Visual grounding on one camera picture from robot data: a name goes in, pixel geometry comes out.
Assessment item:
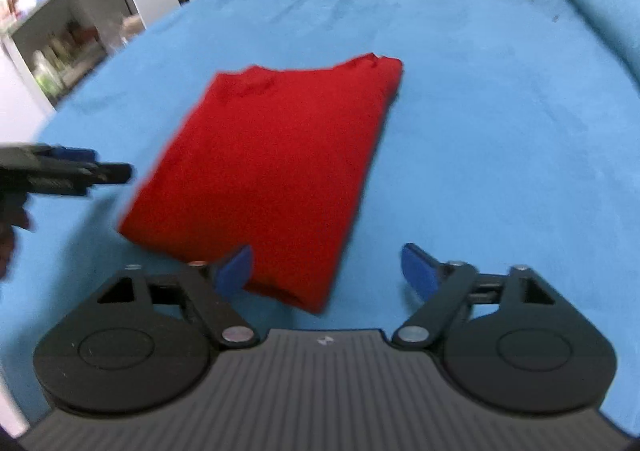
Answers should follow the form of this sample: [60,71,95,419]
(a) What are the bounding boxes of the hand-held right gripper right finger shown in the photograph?
[392,242,557,350]

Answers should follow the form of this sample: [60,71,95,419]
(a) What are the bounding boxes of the green packet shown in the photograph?
[32,51,66,97]

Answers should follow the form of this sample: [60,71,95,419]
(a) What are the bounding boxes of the beige bag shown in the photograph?
[121,14,146,42]

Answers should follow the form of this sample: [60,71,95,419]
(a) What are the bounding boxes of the bed with blue sheet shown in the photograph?
[0,0,640,432]

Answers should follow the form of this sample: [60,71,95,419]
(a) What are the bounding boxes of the red knit sweater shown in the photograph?
[118,52,404,315]

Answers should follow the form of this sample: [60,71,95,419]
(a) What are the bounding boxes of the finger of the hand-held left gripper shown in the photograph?
[27,144,134,198]

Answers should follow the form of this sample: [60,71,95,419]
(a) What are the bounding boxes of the blue duvet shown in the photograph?
[556,0,640,97]

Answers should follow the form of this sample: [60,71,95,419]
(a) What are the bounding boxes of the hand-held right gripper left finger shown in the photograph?
[96,245,259,350]

